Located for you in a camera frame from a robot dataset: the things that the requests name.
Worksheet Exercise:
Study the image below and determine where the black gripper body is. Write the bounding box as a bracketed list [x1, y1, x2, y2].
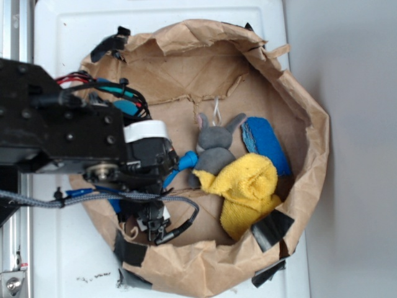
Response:
[83, 120, 179, 195]

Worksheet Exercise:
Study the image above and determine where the blue plastic bottle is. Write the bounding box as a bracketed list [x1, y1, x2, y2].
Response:
[109, 151, 198, 213]

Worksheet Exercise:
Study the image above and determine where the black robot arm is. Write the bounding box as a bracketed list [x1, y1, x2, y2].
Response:
[1, 59, 179, 194]

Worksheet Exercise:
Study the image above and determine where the grey plush bunny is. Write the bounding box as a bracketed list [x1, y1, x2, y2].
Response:
[188, 113, 247, 189]

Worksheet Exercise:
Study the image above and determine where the yellow terry cloth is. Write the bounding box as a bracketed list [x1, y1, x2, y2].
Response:
[193, 153, 282, 241]

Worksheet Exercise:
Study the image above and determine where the brown paper bag bin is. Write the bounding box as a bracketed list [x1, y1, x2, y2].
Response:
[81, 19, 329, 297]

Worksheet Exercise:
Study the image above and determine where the blue sponge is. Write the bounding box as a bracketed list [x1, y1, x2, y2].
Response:
[241, 117, 292, 176]

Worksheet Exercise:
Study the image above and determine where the white plastic tray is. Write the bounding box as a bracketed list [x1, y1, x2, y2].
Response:
[32, 0, 311, 298]

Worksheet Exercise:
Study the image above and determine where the black mounting plate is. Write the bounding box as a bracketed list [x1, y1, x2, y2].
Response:
[1, 166, 19, 227]

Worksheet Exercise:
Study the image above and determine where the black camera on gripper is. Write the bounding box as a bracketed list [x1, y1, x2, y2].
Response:
[136, 201, 192, 245]

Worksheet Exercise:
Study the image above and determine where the grey braided cable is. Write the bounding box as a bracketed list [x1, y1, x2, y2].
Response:
[0, 189, 200, 218]

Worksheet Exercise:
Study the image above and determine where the aluminium frame rail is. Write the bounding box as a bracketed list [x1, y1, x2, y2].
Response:
[1, 1, 35, 297]

